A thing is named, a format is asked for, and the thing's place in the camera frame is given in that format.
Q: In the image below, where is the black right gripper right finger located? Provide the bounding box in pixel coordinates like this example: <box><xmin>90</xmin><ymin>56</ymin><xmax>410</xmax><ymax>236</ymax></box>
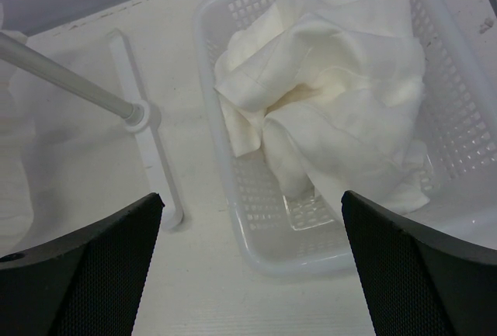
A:
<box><xmin>342</xmin><ymin>191</ymin><xmax>496</xmax><ymax>335</ymax></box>

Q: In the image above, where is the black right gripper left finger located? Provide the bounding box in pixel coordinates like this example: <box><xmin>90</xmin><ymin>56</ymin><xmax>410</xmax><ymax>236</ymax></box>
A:
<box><xmin>1</xmin><ymin>193</ymin><xmax>164</xmax><ymax>335</ymax></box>

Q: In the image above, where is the white skirt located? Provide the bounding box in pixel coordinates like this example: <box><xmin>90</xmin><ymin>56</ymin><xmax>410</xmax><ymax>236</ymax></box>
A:
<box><xmin>214</xmin><ymin>0</ymin><xmax>429</xmax><ymax>213</ymax></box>

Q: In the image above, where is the white perforated plastic basket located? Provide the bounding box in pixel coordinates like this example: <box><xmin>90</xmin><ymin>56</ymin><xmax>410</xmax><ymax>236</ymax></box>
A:
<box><xmin>194</xmin><ymin>0</ymin><xmax>496</xmax><ymax>276</ymax></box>

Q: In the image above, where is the white right rack post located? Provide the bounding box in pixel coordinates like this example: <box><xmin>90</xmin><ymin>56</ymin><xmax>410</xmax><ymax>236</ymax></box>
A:
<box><xmin>1</xmin><ymin>29</ymin><xmax>184</xmax><ymax>230</ymax></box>

